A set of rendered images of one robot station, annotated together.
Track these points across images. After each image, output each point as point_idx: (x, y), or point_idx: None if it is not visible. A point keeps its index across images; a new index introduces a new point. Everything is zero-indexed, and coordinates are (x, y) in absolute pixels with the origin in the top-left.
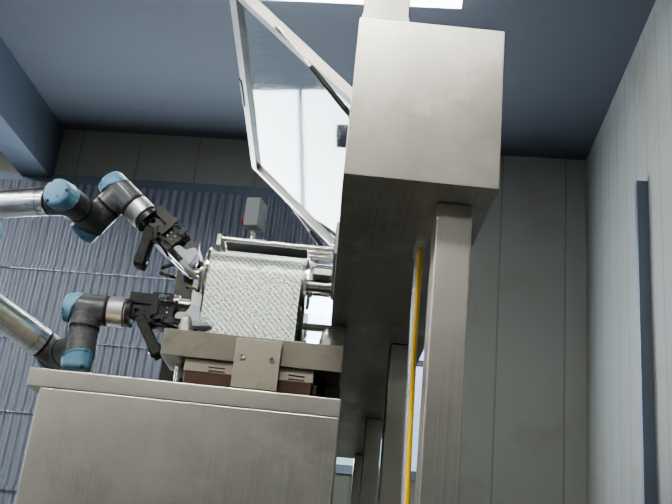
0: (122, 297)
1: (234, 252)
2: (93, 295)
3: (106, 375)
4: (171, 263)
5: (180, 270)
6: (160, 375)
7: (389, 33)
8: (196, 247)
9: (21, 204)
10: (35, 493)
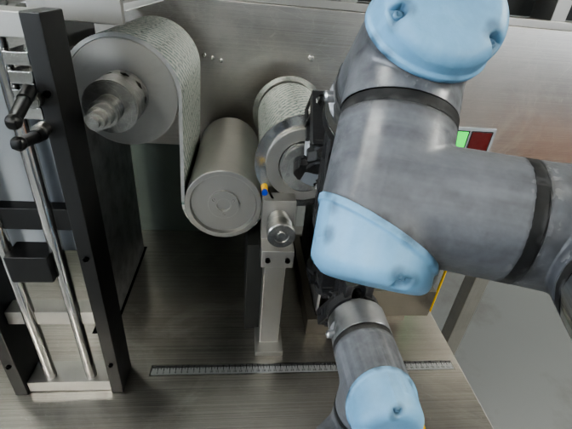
0: (376, 306)
1: (159, 46)
2: (397, 355)
3: (468, 382)
4: (28, 99)
5: (298, 179)
6: (111, 332)
7: None
8: (64, 29)
9: None
10: None
